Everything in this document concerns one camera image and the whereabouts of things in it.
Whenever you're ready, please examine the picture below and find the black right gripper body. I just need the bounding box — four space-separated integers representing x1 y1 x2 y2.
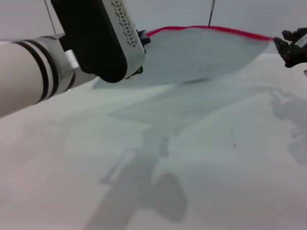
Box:
284 33 307 69

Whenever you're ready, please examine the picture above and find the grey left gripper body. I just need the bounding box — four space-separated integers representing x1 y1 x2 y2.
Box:
124 65 144 80

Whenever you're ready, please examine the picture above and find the transparent document bag red zip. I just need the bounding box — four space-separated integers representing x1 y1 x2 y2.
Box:
92 25 277 90

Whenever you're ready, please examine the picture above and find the black white wrist camera box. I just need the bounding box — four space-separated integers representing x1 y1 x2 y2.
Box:
50 0 147 84

